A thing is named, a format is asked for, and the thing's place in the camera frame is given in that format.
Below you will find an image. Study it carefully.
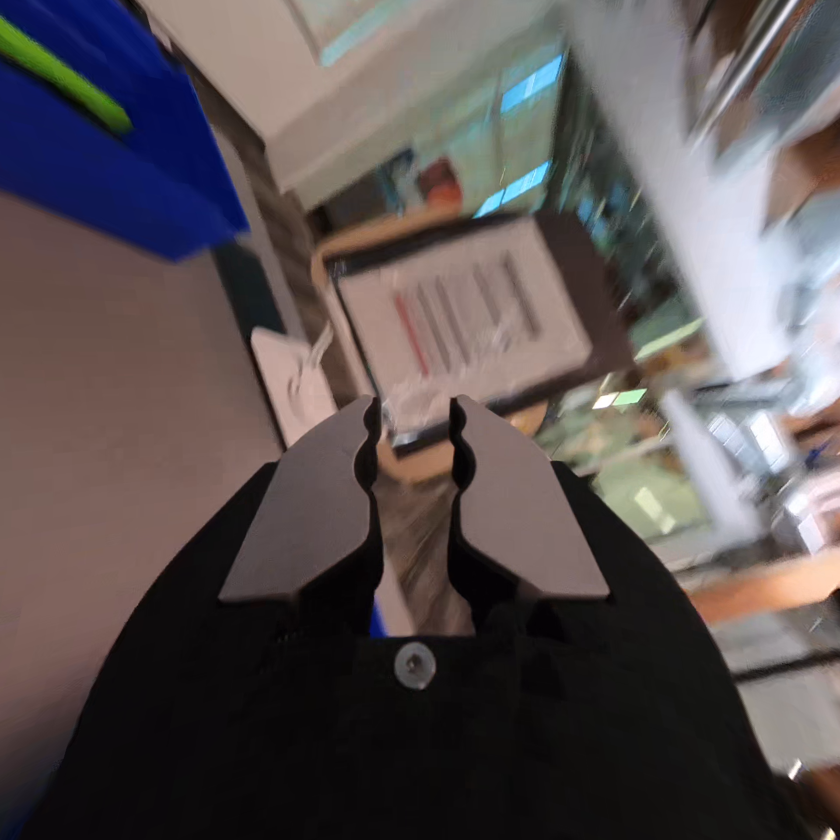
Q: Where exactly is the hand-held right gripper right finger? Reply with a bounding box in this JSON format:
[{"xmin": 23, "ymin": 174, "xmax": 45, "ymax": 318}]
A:
[{"xmin": 448, "ymin": 394, "xmax": 611, "ymax": 622}]

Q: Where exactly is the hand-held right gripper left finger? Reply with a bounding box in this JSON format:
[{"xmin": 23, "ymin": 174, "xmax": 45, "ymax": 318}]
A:
[{"xmin": 217, "ymin": 395, "xmax": 386, "ymax": 632}]

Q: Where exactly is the white tablet stand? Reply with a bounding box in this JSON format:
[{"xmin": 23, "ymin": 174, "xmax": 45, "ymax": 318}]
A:
[{"xmin": 251, "ymin": 327, "xmax": 342, "ymax": 448}]

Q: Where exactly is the plastic-sleeved instruction sheet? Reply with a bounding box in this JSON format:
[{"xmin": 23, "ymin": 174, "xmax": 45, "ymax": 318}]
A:
[{"xmin": 336, "ymin": 220, "xmax": 595, "ymax": 431}]

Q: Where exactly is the orange machine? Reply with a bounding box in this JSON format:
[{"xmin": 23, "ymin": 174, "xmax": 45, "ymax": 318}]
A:
[{"xmin": 419, "ymin": 159, "xmax": 462, "ymax": 206}]

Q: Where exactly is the blue plastic bin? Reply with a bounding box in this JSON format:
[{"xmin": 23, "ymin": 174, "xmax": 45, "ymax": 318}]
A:
[{"xmin": 0, "ymin": 0, "xmax": 252, "ymax": 263}]

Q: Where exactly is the large glass window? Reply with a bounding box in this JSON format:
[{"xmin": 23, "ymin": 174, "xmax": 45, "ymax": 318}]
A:
[{"xmin": 459, "ymin": 39, "xmax": 572, "ymax": 221}]

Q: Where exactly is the lime green plastic piece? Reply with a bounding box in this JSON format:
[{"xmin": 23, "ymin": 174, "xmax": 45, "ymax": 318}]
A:
[{"xmin": 0, "ymin": 14, "xmax": 134, "ymax": 137}]

